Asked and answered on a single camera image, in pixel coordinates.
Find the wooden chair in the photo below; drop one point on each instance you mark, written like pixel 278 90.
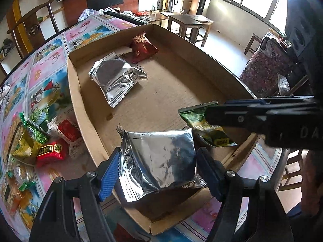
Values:
pixel 25 30

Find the floral plastic tablecloth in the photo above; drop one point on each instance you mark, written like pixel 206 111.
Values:
pixel 39 88

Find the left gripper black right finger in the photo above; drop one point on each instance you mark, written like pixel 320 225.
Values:
pixel 250 209

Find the metal kettle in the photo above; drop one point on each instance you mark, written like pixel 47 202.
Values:
pixel 171 5

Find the wooden stool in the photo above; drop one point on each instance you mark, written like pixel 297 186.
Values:
pixel 194 27

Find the dark red snack bag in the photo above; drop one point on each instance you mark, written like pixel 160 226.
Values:
pixel 142 48

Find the orange cracker pack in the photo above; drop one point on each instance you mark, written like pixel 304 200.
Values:
pixel 10 195

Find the green yellow snack packet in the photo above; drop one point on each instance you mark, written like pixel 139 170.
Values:
pixel 210 135

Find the silver foil snack bag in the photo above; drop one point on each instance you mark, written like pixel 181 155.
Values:
pixel 115 77

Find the green cracker pack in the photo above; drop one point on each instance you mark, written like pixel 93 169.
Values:
pixel 12 140

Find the yellow olive snack packet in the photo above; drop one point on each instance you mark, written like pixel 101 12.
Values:
pixel 30 141

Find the white plastic bag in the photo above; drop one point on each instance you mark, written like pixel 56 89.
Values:
pixel 86 13

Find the floral covered seat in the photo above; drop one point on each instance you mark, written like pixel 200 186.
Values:
pixel 269 60

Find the cardboard box tray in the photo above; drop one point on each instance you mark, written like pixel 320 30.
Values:
pixel 179 75

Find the red yellow candy bar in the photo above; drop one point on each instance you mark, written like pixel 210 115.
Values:
pixel 54 151

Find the clear green edge snack packet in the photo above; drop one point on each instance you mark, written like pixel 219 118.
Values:
pixel 23 174

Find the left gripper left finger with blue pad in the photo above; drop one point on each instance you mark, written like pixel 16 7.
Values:
pixel 56 218

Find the white red snack packet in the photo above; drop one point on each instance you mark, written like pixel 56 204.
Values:
pixel 63 127

